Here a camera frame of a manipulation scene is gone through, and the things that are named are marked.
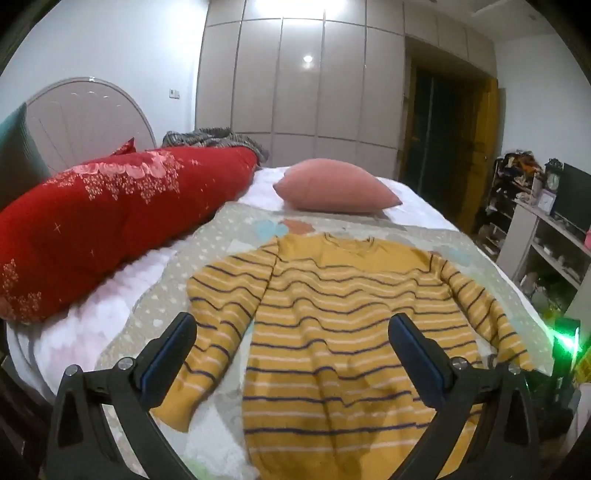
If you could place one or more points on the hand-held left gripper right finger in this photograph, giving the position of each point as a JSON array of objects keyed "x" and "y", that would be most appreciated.
[{"x": 425, "y": 374}]

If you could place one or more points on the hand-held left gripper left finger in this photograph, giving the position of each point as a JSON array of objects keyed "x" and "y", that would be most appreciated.
[{"x": 154, "y": 385}]

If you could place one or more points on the yellow striped sweater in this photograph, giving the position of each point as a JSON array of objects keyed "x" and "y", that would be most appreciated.
[{"x": 332, "y": 300}]

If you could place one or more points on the heart-patterned quilt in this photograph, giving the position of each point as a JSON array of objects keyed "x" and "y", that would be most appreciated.
[{"x": 152, "y": 295}]

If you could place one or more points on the white bed sheet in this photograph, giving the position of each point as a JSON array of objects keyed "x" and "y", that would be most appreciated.
[{"x": 69, "y": 332}]

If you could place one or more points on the white shelf unit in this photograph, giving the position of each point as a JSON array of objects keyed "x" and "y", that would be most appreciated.
[{"x": 521, "y": 230}]

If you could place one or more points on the small purple clock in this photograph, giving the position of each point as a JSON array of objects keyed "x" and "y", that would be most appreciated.
[{"x": 547, "y": 202}]

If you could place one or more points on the black television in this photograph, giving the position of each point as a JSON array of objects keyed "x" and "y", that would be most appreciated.
[{"x": 575, "y": 198}]

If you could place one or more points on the red floral duvet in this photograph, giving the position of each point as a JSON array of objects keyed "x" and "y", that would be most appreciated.
[{"x": 92, "y": 221}]

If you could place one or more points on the green mantel clock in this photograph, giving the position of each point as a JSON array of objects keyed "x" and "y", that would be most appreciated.
[{"x": 553, "y": 177}]

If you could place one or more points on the cluttered shoe rack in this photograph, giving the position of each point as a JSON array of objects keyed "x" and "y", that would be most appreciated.
[{"x": 508, "y": 184}]

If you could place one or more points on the pink ribbed pillow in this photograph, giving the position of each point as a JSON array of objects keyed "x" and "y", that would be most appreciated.
[{"x": 332, "y": 187}]

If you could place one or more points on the yellow wooden door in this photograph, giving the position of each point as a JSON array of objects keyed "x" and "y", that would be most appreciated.
[{"x": 480, "y": 152}]

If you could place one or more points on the grey plaid blanket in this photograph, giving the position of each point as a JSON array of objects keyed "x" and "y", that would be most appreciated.
[{"x": 207, "y": 137}]

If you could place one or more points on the teal cushion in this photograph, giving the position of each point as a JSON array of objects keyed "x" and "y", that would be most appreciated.
[{"x": 18, "y": 152}]

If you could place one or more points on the round padded headboard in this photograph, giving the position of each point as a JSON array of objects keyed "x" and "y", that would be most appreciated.
[{"x": 83, "y": 124}]

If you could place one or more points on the beige wardrobe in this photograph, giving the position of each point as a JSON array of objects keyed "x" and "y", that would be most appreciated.
[{"x": 295, "y": 92}]

